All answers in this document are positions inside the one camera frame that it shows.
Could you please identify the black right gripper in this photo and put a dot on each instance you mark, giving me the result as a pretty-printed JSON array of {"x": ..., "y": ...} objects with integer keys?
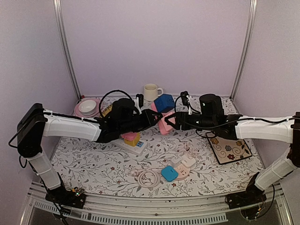
[{"x": 184, "y": 124}]

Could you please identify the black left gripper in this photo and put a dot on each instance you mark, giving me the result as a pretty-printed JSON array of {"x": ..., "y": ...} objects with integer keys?
[{"x": 149, "y": 122}]

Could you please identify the pink triangular power socket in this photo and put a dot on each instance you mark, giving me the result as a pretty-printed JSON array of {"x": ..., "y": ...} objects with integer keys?
[{"x": 163, "y": 126}]

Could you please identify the dark blue cube socket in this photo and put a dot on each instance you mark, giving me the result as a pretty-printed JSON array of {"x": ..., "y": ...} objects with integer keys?
[{"x": 164, "y": 103}]

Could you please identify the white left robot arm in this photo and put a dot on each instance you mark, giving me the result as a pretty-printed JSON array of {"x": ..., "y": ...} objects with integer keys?
[{"x": 37, "y": 123}]

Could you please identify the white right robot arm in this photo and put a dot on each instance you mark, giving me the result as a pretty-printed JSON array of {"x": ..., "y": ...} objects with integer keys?
[{"x": 236, "y": 126}]

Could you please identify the pink plug adapter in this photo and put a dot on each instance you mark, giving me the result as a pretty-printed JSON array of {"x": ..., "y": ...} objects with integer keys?
[{"x": 129, "y": 136}]

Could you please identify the yellow cube socket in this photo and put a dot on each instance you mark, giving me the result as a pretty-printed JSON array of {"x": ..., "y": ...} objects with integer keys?
[{"x": 132, "y": 142}]

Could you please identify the cyan square plug adapter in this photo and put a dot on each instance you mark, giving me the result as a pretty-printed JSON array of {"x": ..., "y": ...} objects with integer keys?
[{"x": 169, "y": 173}]

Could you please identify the round pink power socket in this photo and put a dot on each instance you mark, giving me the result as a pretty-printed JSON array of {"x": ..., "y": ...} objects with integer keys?
[{"x": 183, "y": 172}]

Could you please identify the cream ceramic mug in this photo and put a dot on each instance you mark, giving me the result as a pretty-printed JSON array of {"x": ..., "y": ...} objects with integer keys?
[{"x": 152, "y": 91}]

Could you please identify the white power strip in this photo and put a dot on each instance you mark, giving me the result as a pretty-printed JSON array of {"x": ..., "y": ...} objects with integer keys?
[{"x": 137, "y": 150}]

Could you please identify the white charger left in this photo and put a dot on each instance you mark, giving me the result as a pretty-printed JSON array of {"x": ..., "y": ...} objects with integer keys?
[{"x": 175, "y": 161}]

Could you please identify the woven bamboo tray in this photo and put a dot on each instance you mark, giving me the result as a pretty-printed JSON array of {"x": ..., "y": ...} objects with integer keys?
[{"x": 105, "y": 111}]

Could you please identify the floral square plate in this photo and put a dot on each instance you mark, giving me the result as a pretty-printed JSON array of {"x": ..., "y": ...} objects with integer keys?
[{"x": 228, "y": 151}]

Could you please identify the white bowl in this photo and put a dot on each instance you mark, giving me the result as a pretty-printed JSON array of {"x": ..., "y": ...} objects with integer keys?
[{"x": 87, "y": 107}]

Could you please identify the pink plate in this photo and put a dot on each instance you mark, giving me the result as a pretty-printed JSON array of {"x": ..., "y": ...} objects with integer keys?
[{"x": 77, "y": 113}]

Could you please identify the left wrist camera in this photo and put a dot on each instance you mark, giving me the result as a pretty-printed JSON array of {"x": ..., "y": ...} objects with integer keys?
[{"x": 139, "y": 102}]

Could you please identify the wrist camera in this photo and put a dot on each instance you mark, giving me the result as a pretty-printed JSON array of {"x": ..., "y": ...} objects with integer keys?
[
  {"x": 185, "y": 98},
  {"x": 139, "y": 102}
]

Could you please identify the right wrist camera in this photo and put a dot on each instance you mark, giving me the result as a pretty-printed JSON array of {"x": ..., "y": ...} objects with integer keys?
[{"x": 185, "y": 98}]

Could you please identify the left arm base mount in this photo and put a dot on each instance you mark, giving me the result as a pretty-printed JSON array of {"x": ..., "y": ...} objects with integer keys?
[{"x": 61, "y": 196}]

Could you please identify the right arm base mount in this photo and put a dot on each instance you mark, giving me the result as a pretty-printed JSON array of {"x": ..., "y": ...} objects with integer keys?
[{"x": 251, "y": 195}]

